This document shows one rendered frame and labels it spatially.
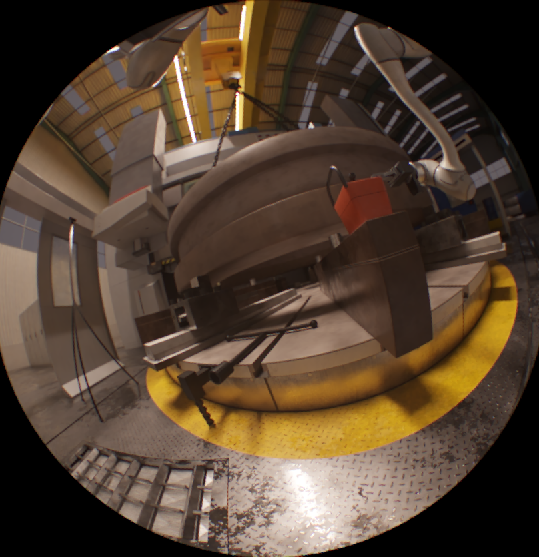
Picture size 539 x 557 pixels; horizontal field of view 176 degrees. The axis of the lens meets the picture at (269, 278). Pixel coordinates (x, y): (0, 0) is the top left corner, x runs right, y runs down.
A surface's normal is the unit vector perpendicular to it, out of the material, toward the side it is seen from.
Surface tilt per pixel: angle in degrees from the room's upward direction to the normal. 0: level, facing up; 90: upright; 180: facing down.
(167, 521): 5
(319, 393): 90
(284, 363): 90
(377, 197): 97
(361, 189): 97
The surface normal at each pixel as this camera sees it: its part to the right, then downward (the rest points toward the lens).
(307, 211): -0.22, 0.03
